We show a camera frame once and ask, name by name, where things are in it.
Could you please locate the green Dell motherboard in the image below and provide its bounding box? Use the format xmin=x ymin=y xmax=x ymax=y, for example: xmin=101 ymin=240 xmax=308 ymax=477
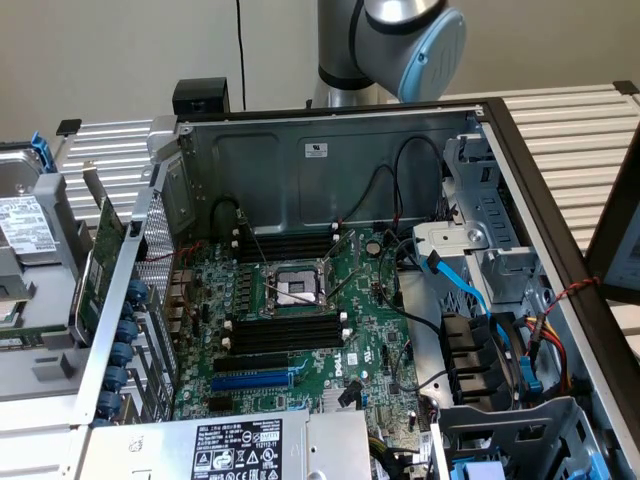
xmin=172 ymin=227 xmax=426 ymax=436

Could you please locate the blue disk bracket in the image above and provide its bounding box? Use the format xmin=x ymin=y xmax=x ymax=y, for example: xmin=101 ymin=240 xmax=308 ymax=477
xmin=30 ymin=130 xmax=56 ymax=176

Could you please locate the blue flat SATA wire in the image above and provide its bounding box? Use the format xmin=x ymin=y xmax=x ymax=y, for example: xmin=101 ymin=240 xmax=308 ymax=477
xmin=423 ymin=251 xmax=514 ymax=361

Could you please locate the black box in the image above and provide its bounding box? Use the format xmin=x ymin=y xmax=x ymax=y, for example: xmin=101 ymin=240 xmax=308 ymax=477
xmin=172 ymin=78 xmax=231 ymax=117

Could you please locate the long black expansion slot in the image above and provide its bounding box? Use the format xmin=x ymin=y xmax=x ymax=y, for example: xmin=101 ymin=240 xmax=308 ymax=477
xmin=213 ymin=352 xmax=290 ymax=375

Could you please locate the blue drive caddy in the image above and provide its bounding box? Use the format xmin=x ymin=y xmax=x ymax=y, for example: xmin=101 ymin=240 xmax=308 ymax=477
xmin=452 ymin=459 xmax=509 ymax=480

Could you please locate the metal socket cover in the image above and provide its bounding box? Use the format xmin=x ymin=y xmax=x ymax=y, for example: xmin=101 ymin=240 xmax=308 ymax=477
xmin=322 ymin=228 xmax=362 ymax=269

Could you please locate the black framed monitor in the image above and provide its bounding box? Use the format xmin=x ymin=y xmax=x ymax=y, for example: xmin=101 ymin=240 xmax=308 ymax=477
xmin=583 ymin=132 xmax=640 ymax=306

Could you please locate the silver power supply with label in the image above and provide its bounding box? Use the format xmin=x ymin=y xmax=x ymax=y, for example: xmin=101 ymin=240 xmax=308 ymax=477
xmin=74 ymin=407 xmax=374 ymax=480

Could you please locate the long black camera cable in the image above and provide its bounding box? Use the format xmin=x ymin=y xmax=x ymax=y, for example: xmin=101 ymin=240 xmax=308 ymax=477
xmin=234 ymin=0 xmax=249 ymax=114

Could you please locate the silver drive bracket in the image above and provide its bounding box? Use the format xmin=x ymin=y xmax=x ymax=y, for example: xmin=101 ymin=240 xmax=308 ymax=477
xmin=412 ymin=222 xmax=489 ymax=272

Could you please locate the thin red wire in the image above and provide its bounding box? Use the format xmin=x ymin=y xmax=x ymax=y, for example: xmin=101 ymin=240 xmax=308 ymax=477
xmin=134 ymin=240 xmax=206 ymax=264

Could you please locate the green RAM stick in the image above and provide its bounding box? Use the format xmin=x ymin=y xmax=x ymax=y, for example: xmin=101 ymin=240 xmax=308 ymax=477
xmin=0 ymin=323 xmax=69 ymax=347

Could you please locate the blue plastic clip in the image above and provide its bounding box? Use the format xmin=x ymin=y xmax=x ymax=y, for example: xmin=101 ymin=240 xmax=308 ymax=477
xmin=517 ymin=355 xmax=544 ymax=397

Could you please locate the CPU socket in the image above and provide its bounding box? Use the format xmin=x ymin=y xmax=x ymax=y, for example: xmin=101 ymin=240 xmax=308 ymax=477
xmin=262 ymin=260 xmax=336 ymax=319

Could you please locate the silver CPU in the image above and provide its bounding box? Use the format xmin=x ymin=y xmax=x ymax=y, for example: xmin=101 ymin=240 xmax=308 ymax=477
xmin=0 ymin=299 xmax=23 ymax=327

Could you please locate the open PC case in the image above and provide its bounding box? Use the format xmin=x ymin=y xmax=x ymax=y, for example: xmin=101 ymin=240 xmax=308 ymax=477
xmin=72 ymin=97 xmax=640 ymax=480

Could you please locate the grey parts rack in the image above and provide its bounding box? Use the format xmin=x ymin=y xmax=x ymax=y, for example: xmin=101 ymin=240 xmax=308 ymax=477
xmin=0 ymin=142 xmax=99 ymax=401

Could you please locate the grey metal disk bay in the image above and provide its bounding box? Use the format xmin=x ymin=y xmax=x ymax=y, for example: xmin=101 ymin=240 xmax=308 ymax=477
xmin=432 ymin=396 xmax=610 ymax=480

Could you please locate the small silver heat sink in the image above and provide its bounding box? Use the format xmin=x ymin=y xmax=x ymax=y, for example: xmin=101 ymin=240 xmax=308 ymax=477
xmin=322 ymin=387 xmax=362 ymax=414

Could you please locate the blue expansion slot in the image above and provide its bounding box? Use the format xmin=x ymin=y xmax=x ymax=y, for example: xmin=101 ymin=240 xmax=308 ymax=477
xmin=209 ymin=368 xmax=294 ymax=394

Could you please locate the black fan shroud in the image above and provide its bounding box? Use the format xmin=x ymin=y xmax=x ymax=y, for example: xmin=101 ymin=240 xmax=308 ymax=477
xmin=438 ymin=312 xmax=526 ymax=409

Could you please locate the coloured power wire bundle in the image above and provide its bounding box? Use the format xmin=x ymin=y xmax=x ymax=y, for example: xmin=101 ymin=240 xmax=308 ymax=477
xmin=524 ymin=313 xmax=572 ymax=396

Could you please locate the silver metal disk bay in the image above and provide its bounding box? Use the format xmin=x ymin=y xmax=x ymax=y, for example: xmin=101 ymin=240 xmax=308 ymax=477
xmin=442 ymin=133 xmax=542 ymax=307

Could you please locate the thin metal locking lever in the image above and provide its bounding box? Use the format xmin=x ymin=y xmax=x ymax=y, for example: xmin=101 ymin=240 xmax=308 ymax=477
xmin=237 ymin=209 xmax=269 ymax=266
xmin=327 ymin=262 xmax=374 ymax=301

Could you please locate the tall black wire loop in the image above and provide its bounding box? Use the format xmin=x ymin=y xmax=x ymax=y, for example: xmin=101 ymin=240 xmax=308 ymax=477
xmin=392 ymin=135 xmax=447 ymax=224

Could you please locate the red black twisted wire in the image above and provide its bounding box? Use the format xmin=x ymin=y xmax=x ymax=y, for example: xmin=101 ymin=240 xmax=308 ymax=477
xmin=542 ymin=276 xmax=601 ymax=316

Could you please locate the short black wire arch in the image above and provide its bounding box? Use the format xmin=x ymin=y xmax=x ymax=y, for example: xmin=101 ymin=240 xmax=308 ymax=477
xmin=211 ymin=194 xmax=242 ymax=237

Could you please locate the low black wire loop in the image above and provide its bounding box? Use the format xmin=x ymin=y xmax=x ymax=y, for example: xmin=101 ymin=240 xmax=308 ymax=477
xmin=343 ymin=164 xmax=399 ymax=224

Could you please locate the green graphics card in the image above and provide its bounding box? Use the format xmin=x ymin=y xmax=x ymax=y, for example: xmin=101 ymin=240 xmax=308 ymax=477
xmin=67 ymin=159 xmax=129 ymax=347

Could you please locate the thick black wire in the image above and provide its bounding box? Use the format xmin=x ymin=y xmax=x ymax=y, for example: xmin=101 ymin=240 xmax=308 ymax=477
xmin=377 ymin=232 xmax=446 ymax=335

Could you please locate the silver hard disk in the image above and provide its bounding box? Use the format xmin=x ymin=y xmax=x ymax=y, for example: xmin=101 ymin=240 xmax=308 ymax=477
xmin=0 ymin=148 xmax=60 ymax=267

